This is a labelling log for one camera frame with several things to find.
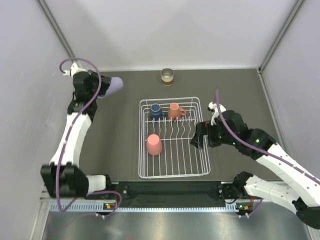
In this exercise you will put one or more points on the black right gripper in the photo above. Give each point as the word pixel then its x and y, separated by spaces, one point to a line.
pixel 202 128

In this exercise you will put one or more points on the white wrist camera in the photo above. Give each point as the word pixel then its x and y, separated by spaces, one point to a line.
pixel 74 69
pixel 213 109

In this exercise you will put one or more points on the white wire dish rack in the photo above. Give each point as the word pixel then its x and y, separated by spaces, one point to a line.
pixel 178 157

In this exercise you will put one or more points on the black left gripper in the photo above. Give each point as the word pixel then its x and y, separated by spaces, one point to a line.
pixel 105 83

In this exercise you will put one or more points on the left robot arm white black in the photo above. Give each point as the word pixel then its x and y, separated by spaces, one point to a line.
pixel 62 175

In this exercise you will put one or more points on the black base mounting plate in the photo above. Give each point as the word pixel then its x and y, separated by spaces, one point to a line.
pixel 216 190

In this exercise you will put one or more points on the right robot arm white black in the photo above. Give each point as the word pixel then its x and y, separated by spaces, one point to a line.
pixel 300 195

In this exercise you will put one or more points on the lilac plastic tumbler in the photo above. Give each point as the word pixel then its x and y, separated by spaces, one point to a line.
pixel 110 85

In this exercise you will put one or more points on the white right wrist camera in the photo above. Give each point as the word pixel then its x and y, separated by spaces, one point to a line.
pixel 213 109

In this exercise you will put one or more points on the pink plastic tumbler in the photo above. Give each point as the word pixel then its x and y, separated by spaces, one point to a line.
pixel 154 145

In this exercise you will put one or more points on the glass cup with brown band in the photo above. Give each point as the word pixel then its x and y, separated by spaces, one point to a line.
pixel 167 76

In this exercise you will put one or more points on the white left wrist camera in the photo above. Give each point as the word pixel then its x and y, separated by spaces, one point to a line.
pixel 74 69

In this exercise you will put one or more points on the dark blue ceramic mug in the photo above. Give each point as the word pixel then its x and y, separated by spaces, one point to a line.
pixel 156 112

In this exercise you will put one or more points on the terracotta ceramic mug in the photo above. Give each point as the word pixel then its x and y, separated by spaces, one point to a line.
pixel 175 111

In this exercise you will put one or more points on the grey slotted cable duct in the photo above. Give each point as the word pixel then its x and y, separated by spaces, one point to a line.
pixel 103 207

